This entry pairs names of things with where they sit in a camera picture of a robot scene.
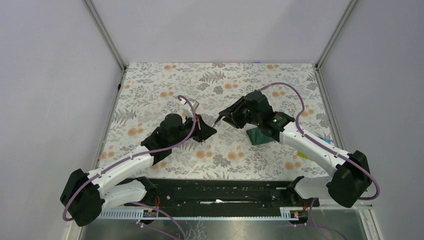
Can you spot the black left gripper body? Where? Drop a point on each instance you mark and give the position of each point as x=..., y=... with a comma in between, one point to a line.
x=186, y=130

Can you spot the dark green cloth napkin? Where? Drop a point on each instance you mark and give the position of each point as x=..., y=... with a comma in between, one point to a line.
x=256, y=137

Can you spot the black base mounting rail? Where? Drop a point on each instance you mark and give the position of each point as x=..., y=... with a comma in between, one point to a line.
x=207, y=198

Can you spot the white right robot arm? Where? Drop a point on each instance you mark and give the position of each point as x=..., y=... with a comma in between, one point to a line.
x=348, y=173

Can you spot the colourful toy block stack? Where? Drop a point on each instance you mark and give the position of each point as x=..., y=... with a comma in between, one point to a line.
x=313, y=151

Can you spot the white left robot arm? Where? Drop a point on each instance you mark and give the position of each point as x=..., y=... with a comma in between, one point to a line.
x=87, y=194

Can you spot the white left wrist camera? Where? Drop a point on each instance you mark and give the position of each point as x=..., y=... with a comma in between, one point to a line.
x=186, y=109

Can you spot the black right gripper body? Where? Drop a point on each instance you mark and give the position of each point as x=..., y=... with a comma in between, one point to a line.
x=242, y=116

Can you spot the floral patterned table mat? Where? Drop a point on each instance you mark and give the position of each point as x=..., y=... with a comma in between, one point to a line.
x=149, y=92

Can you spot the black table knife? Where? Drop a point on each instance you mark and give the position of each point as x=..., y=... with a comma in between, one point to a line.
x=217, y=121

